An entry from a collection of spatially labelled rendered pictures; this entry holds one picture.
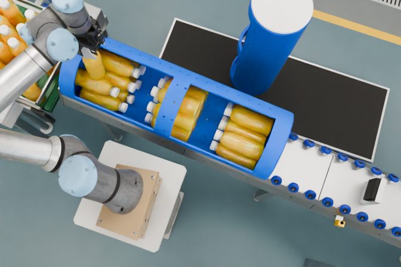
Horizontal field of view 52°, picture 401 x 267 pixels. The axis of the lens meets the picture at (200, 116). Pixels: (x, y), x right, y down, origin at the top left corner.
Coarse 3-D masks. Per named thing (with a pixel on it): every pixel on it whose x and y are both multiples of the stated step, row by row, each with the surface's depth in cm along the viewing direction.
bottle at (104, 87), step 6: (78, 72) 161; (84, 72) 162; (78, 78) 161; (84, 78) 161; (90, 78) 161; (78, 84) 162; (84, 84) 161; (90, 84) 160; (96, 84) 160; (102, 84) 160; (108, 84) 161; (90, 90) 162; (96, 90) 161; (102, 90) 160; (108, 90) 161
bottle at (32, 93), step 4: (32, 88) 168; (36, 88) 171; (40, 88) 177; (24, 92) 167; (28, 92) 167; (32, 92) 169; (36, 92) 171; (40, 92) 175; (24, 96) 170; (28, 96) 169; (32, 96) 171; (36, 96) 173; (44, 96) 180; (32, 100) 175; (44, 100) 181
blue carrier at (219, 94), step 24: (120, 48) 157; (72, 72) 153; (144, 72) 176; (168, 72) 154; (192, 72) 160; (72, 96) 160; (144, 96) 178; (168, 96) 150; (216, 96) 172; (240, 96) 154; (168, 120) 151; (216, 120) 176; (288, 120) 151; (192, 144) 167; (264, 144) 174; (240, 168) 156; (264, 168) 150
